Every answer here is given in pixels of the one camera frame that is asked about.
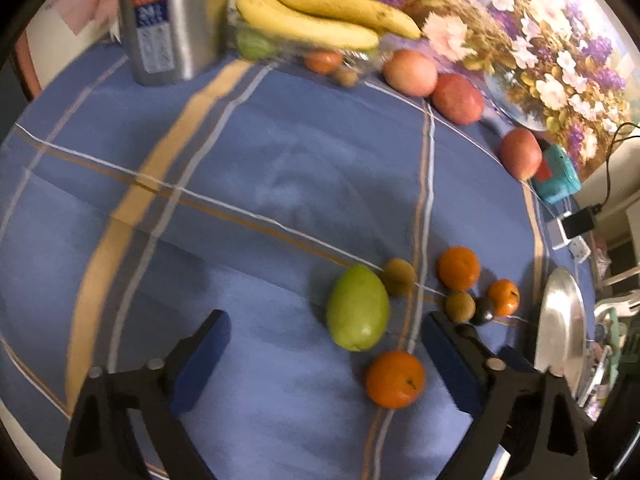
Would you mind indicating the floral painting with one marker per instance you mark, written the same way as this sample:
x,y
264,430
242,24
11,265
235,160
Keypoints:
x,y
525,20

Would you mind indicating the small bagged kiwi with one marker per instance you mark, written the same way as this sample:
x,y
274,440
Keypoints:
x,y
346,77

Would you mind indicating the green round fruit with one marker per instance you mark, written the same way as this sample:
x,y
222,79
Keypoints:
x,y
255,44

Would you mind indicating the teal box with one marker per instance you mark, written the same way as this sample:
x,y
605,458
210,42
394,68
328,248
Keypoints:
x,y
560,180

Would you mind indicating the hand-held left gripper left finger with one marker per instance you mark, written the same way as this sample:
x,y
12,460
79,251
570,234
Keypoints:
x,y
200,360

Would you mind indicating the black charger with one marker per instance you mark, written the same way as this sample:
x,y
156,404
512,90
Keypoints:
x,y
577,222

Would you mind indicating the dark plum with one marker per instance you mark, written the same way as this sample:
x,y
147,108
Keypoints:
x,y
482,312

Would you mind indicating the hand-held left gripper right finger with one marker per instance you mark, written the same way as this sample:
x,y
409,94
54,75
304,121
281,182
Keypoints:
x,y
450,365

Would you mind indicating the red apple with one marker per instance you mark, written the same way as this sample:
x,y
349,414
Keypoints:
x,y
411,72
521,153
457,98

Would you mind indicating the orange mandarin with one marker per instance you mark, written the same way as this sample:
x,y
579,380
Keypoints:
x,y
503,297
395,379
459,268

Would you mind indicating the stainless steel kettle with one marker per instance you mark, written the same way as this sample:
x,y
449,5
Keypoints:
x,y
175,20

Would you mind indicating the stainless steel bowl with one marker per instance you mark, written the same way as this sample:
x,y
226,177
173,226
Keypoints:
x,y
560,320

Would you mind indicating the white plug adapter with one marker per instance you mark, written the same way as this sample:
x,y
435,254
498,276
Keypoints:
x,y
580,249

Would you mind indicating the brown kiwi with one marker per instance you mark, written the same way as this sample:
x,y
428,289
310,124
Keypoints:
x,y
459,306
398,276

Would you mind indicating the yellow banana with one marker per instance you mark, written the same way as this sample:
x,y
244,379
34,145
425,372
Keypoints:
x,y
300,27
350,7

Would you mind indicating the green mango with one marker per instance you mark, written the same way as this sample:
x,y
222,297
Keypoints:
x,y
357,310

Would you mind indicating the white plastic chair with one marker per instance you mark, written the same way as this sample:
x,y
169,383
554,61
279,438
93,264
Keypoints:
x,y
620,275

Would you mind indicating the white power strip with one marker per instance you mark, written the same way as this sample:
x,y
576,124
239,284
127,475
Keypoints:
x,y
556,235

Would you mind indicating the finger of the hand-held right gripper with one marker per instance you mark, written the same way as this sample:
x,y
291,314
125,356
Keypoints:
x,y
517,357

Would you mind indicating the small bagged orange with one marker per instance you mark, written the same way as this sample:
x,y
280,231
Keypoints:
x,y
324,61

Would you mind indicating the blue plaid tablecloth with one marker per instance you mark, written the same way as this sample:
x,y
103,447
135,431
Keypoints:
x,y
250,160

